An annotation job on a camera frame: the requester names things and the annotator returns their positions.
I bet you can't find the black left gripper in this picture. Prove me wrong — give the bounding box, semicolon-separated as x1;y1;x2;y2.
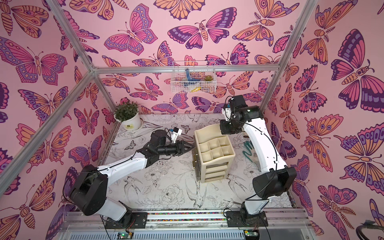
157;141;195;157

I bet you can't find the cream drawer organizer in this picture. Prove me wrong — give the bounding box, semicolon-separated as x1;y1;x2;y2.
194;124;236;183

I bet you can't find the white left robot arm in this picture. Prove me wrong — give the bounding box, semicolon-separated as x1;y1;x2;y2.
69;130;195;227

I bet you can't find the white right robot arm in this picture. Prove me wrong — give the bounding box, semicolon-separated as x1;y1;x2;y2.
220;95;297;226

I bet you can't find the green coated work glove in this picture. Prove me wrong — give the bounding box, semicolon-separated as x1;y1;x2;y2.
243;141;261;171

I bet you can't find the white plant pot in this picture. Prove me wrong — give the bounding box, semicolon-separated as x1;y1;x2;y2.
115;113;142;131

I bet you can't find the blue toy in basket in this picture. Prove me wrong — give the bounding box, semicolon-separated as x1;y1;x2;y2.
184;69;200;87

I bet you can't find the green potted plant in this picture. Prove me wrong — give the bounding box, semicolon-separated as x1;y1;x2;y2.
115;100;139;122

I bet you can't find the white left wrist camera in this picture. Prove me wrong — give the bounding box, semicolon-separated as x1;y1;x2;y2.
170;127;183;144

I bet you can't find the white wire basket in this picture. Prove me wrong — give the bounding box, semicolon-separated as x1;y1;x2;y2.
170;61;217;94

